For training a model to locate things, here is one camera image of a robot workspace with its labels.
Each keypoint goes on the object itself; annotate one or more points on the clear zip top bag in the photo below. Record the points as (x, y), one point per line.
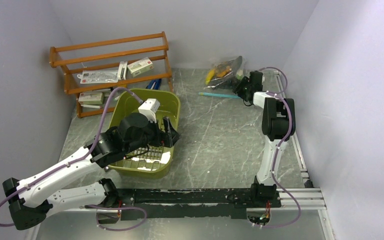
(226, 74)

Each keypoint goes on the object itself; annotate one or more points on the white box lower shelf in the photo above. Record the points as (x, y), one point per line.
(91, 98)

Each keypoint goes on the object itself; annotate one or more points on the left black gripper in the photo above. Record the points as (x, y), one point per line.
(168, 138)

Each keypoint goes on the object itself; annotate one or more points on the white green box on shelf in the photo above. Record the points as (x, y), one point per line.
(140, 66)

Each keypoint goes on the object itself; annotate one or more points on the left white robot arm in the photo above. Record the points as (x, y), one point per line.
(33, 199)

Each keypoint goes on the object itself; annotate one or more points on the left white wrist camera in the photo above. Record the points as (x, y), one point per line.
(149, 109)

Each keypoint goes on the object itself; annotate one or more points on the small white upright box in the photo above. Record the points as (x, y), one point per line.
(122, 71)

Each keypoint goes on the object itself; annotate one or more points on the olive green plastic bin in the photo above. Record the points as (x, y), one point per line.
(149, 162)

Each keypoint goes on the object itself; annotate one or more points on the aluminium frame rail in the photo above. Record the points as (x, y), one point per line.
(294, 176)

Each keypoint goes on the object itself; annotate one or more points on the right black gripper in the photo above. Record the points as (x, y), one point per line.
(238, 89)

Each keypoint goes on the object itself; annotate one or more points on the blue stapler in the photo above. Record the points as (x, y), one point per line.
(154, 84)

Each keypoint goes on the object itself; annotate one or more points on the orange wooden shelf rack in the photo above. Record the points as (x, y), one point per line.
(105, 65)

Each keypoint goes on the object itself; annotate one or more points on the clear blister pack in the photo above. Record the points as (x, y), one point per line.
(98, 77)

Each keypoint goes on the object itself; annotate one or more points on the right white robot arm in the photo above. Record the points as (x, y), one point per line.
(278, 125)

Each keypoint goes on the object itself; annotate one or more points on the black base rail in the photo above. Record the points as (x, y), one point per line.
(154, 203)

